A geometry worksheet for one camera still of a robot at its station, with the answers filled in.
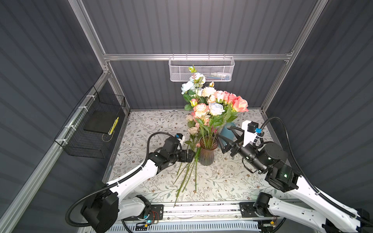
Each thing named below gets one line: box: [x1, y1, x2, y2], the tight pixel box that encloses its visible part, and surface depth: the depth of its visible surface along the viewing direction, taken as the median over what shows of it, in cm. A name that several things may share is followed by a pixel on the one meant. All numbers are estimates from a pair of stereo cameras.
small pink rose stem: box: [213, 90, 232, 147], surface depth 69 cm
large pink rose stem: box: [215, 94, 250, 147], surface depth 63 cm
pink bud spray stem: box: [189, 98, 210, 150], surface depth 67 cm
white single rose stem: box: [208, 102, 226, 149], surface depth 68 cm
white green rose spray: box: [180, 65, 206, 150], surface depth 69 cm
